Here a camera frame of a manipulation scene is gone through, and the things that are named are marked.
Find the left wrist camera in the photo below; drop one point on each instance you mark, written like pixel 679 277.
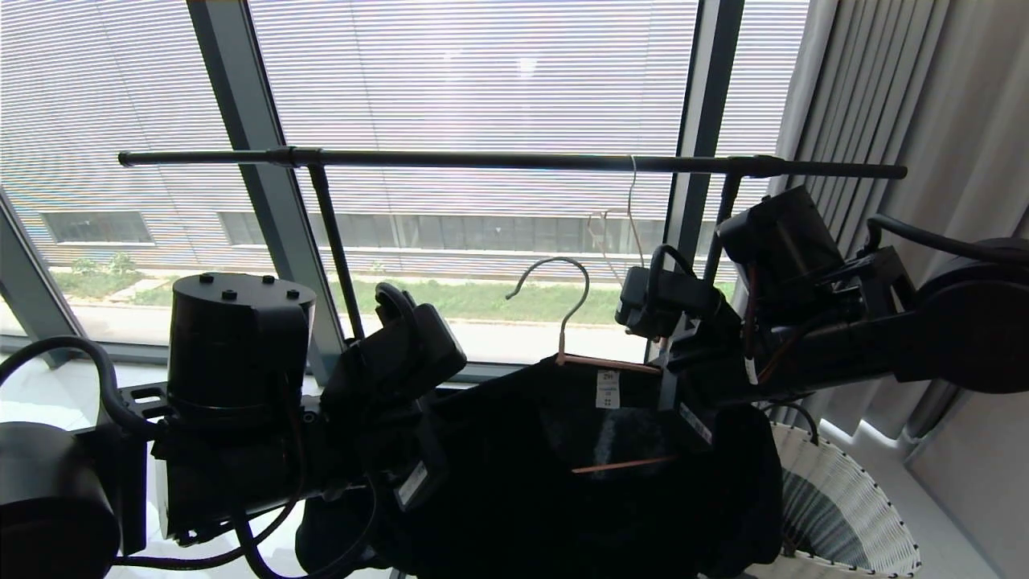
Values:
pixel 410 354

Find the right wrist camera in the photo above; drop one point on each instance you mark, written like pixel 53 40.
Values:
pixel 651 301

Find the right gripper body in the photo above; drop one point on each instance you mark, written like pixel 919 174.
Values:
pixel 707 378

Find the window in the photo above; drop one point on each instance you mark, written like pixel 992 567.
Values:
pixel 257 201

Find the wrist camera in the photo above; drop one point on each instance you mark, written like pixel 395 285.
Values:
pixel 651 301
pixel 410 354

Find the pink clothes hanger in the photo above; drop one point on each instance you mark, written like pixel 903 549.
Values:
pixel 635 217
pixel 583 281

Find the beige curtain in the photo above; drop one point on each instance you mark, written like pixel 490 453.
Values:
pixel 924 121

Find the black garment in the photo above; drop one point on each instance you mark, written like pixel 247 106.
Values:
pixel 514 498

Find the white laundry basket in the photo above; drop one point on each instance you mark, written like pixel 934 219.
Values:
pixel 844 515

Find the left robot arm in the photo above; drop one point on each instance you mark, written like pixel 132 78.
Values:
pixel 233 346

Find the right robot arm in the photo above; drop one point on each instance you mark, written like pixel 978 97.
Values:
pixel 965 338

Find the black clothes rack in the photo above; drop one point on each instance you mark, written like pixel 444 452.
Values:
pixel 482 160

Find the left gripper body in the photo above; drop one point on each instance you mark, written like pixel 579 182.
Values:
pixel 362 450

